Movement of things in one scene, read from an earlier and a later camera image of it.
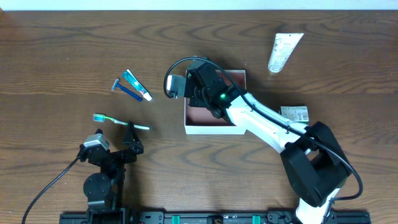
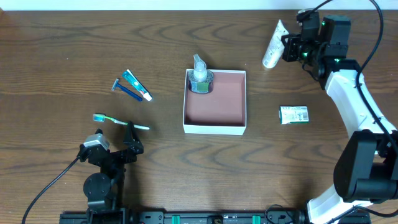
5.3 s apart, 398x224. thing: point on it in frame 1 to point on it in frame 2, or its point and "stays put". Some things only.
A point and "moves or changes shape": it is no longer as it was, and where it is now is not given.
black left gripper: x=115 y=154 stays put
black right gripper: x=193 y=90 to x=289 y=48
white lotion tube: x=283 y=45 moves or changes shape
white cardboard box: x=199 y=121 stays put
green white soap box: x=298 y=114 stays put
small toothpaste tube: x=135 y=83 stays put
